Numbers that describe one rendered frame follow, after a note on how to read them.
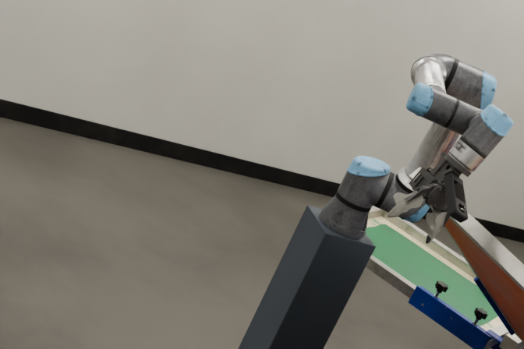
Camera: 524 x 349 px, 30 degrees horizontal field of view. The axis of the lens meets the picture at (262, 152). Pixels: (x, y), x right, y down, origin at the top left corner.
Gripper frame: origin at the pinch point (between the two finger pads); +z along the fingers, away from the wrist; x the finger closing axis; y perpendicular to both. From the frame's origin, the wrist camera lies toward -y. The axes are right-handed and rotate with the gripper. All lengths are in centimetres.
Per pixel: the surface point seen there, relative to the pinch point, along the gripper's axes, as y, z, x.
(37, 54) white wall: 380, 96, -41
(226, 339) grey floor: 175, 118, -123
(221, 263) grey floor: 248, 111, -145
